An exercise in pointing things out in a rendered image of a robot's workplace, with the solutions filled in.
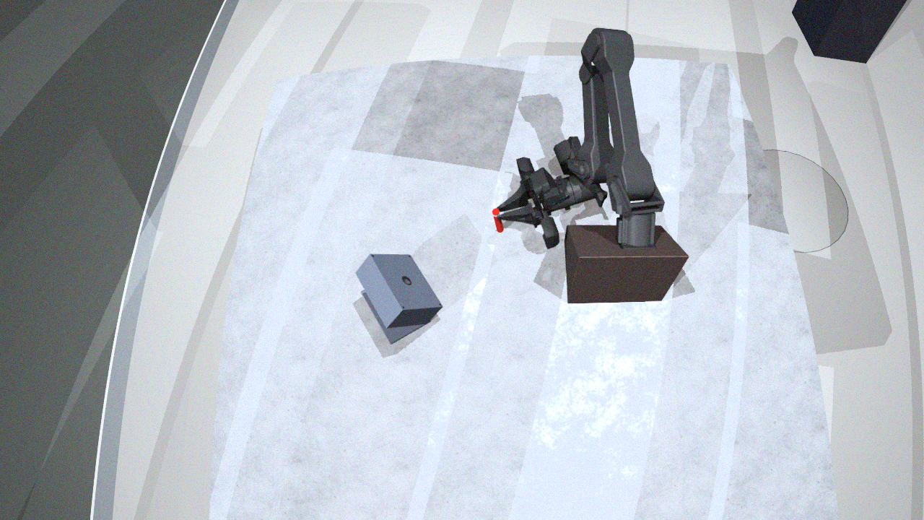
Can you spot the dark red peg with white band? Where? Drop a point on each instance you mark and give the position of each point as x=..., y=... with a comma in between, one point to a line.
x=498, y=223

